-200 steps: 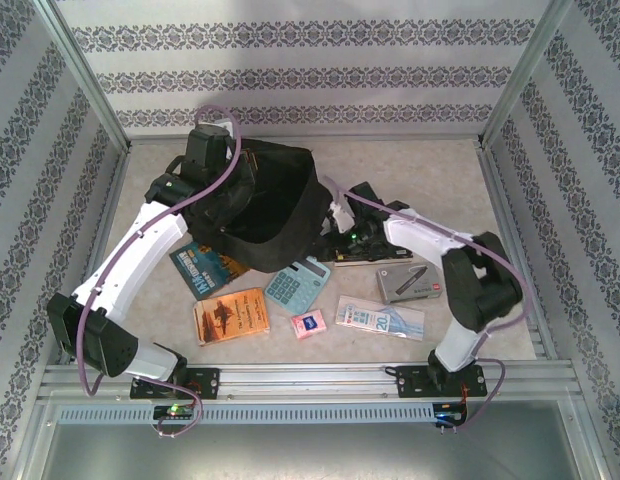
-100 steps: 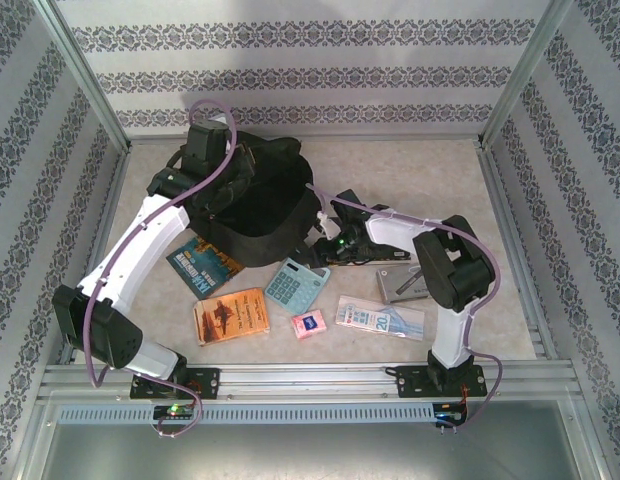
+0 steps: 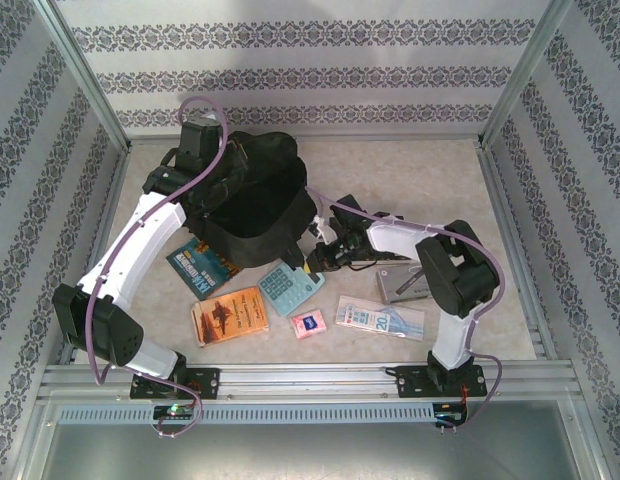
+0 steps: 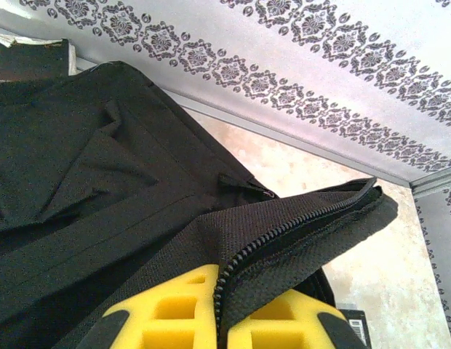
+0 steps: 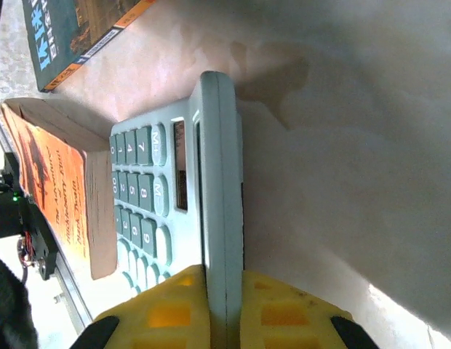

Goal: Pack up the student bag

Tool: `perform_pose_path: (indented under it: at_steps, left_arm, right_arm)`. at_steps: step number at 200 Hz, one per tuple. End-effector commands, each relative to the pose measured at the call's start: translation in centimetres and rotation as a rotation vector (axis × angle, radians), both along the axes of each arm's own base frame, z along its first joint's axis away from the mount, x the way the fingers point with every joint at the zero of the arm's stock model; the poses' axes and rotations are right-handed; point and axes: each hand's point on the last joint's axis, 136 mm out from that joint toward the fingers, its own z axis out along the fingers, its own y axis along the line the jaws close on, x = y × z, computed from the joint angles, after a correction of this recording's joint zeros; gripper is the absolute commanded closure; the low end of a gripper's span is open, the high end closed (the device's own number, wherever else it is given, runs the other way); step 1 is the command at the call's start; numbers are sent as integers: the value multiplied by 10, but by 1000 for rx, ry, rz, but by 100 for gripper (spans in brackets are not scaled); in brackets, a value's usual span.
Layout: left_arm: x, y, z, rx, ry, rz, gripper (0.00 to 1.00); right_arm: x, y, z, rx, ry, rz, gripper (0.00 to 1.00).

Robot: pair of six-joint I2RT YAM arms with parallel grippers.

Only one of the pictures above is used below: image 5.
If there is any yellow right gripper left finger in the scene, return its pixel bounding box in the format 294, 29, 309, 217
71, 264, 214, 349

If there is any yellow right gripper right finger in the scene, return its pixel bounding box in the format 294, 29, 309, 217
239, 270, 379, 349

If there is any light blue calculator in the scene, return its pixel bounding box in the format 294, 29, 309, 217
108, 71, 247, 349

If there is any orange Huckleberry Finn book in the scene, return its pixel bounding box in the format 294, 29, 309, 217
0, 97, 119, 281

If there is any teal and brown book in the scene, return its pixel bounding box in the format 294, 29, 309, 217
21, 0, 156, 92

